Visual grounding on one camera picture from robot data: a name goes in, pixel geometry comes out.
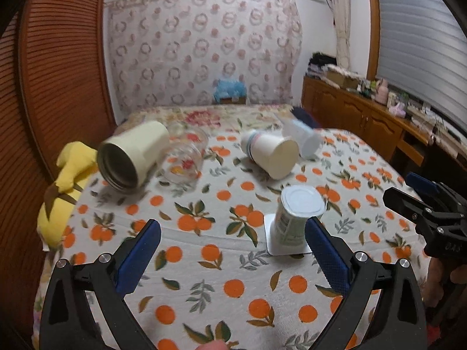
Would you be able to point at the orange print tablecloth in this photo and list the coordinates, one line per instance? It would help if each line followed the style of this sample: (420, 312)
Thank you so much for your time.
(211, 276)

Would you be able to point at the cream thermos cup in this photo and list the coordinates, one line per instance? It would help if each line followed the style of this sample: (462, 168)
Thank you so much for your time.
(126, 160)

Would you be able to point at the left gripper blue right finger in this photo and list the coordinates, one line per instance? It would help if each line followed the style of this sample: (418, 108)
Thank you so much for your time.
(399, 319)

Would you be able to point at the pink thermos jug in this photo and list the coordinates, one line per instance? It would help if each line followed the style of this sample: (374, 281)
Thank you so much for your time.
(382, 92)

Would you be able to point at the green yogurt cup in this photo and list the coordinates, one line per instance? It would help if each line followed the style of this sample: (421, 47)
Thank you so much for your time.
(285, 229)

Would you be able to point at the stack of dark clothes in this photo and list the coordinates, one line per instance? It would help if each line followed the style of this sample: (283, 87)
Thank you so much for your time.
(318, 63)

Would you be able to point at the grey window blind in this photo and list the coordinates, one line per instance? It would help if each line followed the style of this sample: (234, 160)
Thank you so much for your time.
(423, 52)

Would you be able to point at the floral bed quilt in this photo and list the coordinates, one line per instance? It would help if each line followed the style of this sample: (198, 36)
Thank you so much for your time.
(214, 119)

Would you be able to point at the wooden louvered wardrobe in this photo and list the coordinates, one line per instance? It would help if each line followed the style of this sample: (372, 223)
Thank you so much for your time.
(53, 91)

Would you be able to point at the cardboard box on cabinet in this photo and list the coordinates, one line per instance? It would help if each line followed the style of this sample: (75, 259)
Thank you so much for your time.
(344, 81)

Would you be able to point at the left hand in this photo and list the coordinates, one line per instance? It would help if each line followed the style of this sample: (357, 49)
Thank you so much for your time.
(213, 345)

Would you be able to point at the blue plastic bag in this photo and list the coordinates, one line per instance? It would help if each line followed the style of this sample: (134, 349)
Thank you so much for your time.
(229, 88)

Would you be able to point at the small cardboard box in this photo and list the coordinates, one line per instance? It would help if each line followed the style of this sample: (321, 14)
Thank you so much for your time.
(232, 100)

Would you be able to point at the yellow plush toy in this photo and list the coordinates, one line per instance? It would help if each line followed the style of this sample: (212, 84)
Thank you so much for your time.
(76, 163)

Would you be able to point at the white paper cup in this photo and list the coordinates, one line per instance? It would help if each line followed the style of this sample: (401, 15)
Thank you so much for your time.
(276, 155)

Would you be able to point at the pink tissue pack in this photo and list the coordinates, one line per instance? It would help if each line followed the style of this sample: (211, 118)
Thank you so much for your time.
(398, 110)

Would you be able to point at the pink circle lace curtain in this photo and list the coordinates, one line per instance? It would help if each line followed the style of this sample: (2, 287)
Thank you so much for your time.
(185, 52)

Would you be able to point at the tied beige curtain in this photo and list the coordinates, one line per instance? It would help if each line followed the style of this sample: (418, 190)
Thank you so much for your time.
(341, 10)

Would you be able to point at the translucent plastic cup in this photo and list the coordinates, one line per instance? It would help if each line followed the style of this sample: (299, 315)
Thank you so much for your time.
(308, 139)

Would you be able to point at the dark blue blanket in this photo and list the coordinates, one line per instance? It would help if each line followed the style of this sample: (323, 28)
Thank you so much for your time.
(302, 115)

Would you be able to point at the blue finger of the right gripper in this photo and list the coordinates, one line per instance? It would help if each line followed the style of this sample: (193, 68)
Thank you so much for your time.
(405, 205)
(420, 184)

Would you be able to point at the wooden side cabinet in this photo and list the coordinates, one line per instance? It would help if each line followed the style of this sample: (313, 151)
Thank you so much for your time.
(398, 140)

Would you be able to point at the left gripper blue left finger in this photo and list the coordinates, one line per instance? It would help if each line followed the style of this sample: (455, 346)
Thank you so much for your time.
(67, 321)

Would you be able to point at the clear printed glass cup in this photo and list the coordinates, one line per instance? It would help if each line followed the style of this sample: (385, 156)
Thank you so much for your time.
(183, 157)

